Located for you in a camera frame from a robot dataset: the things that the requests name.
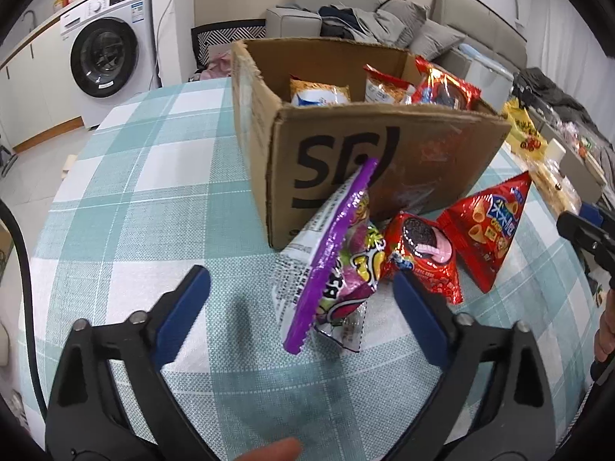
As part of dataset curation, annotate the red triangular biscuit bag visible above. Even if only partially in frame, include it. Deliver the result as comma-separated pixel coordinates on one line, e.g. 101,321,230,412
437,171,532,294

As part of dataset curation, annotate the red oreo pack pink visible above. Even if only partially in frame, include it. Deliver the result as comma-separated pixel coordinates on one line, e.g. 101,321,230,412
381,211,464,305

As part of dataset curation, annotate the white fried sticks snack bag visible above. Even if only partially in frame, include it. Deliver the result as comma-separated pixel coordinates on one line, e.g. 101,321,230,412
364,65,416,105

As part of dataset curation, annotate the purple candy bag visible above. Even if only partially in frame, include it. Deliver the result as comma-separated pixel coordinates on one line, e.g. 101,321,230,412
271,158,386,355

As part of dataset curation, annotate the red chocolate cookie pack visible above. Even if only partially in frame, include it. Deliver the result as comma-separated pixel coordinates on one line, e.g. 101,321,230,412
411,56,482,110

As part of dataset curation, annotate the person's right hand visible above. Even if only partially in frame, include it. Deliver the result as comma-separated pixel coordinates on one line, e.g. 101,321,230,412
594,289,615,362

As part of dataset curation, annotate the person's left hand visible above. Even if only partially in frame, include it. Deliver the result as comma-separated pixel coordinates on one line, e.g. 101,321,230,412
236,437,302,461

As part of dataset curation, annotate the white paper cup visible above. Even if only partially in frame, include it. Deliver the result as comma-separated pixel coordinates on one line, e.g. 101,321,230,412
545,138,566,164

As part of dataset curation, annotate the yellow plastic bag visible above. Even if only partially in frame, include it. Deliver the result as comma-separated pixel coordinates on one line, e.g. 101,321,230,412
501,97,547,160

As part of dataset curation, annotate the grey sofa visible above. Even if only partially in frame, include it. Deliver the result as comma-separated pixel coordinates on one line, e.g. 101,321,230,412
265,0,527,74

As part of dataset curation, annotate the teal plaid tablecloth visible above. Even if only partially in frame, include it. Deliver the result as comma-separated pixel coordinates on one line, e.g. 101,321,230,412
18,76,602,461

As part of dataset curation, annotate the grey sofa cushion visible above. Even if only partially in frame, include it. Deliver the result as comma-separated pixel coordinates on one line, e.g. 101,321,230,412
377,0,429,48

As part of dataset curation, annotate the brown SF cardboard box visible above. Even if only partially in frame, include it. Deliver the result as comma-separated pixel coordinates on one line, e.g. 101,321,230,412
231,38,510,250

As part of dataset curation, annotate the pile of clothes on sofa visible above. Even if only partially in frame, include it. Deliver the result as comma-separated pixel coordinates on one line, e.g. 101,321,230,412
318,5,413,48

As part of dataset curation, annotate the white washing machine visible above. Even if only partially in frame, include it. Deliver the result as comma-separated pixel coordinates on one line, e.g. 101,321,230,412
60,0,160,128

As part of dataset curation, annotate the pink cloth on floor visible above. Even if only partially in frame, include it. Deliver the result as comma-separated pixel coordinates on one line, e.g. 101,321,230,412
199,51,231,80

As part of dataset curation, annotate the black patterned chair back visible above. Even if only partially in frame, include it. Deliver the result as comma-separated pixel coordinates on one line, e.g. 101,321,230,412
191,18,266,70

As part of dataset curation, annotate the black cable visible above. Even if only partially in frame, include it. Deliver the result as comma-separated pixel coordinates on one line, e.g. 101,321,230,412
0,197,49,424

